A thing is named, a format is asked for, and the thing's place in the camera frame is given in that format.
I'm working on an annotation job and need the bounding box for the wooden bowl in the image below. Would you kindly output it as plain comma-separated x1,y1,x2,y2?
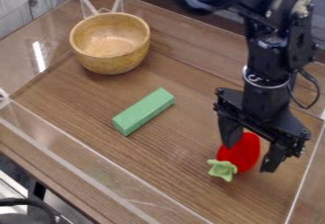
68,12,151,75

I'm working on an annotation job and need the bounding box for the red plush strawberry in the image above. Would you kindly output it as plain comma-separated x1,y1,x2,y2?
207,132,260,182

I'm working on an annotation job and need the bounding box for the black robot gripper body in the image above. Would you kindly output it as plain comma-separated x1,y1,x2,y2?
212,84,311,157

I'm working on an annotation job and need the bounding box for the green rectangular block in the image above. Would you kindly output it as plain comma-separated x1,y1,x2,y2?
112,87,175,136

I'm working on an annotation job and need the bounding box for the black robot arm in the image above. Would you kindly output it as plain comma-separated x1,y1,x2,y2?
172,0,316,173

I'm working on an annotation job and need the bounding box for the black cable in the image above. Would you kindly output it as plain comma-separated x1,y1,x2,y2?
0,197,58,224

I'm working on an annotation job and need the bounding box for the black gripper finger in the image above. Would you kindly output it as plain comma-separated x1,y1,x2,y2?
260,141,287,173
218,112,243,148

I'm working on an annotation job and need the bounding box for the clear acrylic tray wall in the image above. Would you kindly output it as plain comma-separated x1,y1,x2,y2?
0,0,325,224

